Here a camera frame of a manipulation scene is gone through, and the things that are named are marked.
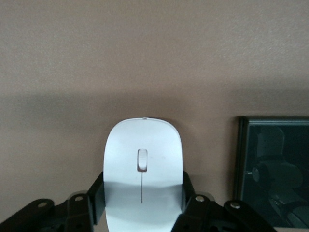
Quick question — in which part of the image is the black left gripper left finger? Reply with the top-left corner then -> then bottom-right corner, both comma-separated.
0,171 -> 107,232

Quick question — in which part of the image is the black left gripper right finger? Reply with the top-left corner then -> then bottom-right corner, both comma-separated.
172,171 -> 278,232

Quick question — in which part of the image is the black phone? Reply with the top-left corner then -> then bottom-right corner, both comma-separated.
233,116 -> 309,229

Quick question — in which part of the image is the white computer mouse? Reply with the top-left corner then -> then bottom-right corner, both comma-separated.
103,117 -> 186,232

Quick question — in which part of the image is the brown table cover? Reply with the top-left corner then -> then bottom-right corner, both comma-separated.
0,0 -> 309,232

